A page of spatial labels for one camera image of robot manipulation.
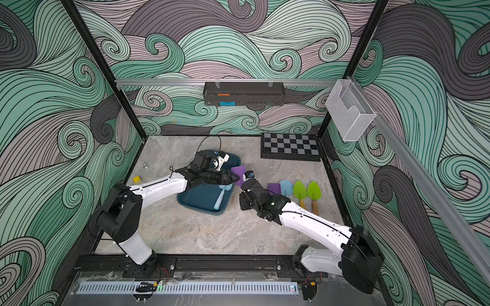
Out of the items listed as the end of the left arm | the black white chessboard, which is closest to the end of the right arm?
the end of the left arm

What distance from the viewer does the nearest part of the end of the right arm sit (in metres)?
0.55

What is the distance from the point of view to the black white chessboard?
1.09m

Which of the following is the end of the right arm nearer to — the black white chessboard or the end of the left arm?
the end of the left arm

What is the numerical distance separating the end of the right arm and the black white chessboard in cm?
49
